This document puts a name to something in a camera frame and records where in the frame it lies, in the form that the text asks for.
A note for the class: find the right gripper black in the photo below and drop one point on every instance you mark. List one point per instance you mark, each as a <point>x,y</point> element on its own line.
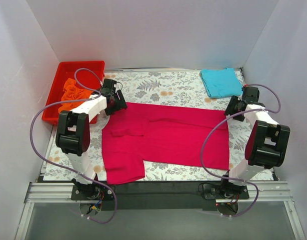
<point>232,107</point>

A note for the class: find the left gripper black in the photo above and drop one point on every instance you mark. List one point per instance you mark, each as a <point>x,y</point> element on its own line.
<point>119,102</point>

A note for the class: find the magenta t shirt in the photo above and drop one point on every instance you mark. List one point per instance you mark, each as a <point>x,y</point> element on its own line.
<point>162,134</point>

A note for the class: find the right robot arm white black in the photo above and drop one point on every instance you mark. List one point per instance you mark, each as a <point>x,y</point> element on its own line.
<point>267,144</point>

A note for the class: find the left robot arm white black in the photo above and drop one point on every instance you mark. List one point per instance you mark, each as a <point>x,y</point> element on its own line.
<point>73,131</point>

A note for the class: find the folded cyan t shirt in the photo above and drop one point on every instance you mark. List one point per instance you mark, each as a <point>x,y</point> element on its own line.
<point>221,83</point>

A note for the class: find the red plastic bin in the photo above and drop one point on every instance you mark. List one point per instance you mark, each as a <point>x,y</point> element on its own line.
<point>67,69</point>

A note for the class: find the orange t shirt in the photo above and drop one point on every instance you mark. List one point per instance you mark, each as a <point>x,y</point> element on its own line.
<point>72,92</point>

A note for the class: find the floral patterned table mat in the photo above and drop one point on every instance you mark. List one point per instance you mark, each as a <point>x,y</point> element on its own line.
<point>172,88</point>

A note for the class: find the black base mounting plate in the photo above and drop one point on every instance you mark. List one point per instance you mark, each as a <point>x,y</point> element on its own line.
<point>159,195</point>

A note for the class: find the aluminium frame rail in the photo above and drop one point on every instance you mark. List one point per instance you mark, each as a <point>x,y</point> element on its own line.
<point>60,192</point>

